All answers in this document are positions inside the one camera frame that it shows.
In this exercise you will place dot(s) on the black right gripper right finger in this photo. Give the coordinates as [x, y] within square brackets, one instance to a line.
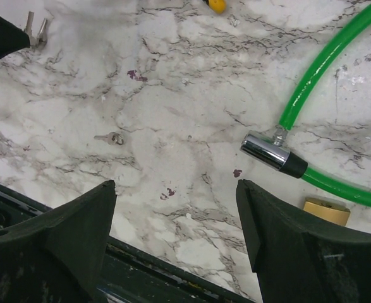
[299, 257]

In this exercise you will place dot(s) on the brass padlock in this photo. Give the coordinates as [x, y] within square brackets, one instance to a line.
[328, 211]

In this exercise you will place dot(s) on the small silver key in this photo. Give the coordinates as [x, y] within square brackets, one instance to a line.
[112, 138]

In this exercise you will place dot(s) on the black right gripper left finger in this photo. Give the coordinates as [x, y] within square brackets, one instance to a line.
[57, 256]

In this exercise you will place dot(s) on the green cable lock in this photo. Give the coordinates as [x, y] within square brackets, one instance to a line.
[270, 151]

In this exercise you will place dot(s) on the yellow handled pliers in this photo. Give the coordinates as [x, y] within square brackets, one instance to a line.
[218, 6]

